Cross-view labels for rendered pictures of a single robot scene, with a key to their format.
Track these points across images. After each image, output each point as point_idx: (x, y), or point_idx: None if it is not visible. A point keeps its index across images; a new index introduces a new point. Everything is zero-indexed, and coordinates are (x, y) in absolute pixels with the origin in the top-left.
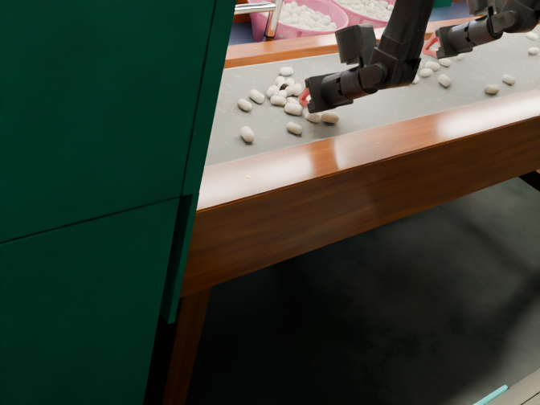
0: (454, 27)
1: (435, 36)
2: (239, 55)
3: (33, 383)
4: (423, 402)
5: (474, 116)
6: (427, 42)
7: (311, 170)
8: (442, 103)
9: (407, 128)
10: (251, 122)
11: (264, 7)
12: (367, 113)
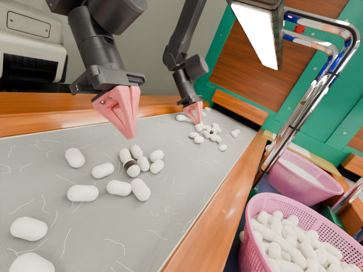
0: (123, 66)
1: (140, 85)
2: (248, 147)
3: None
4: None
5: (74, 102)
6: (135, 121)
7: (175, 97)
8: (93, 133)
9: (139, 102)
10: (206, 121)
11: (277, 142)
12: (162, 124)
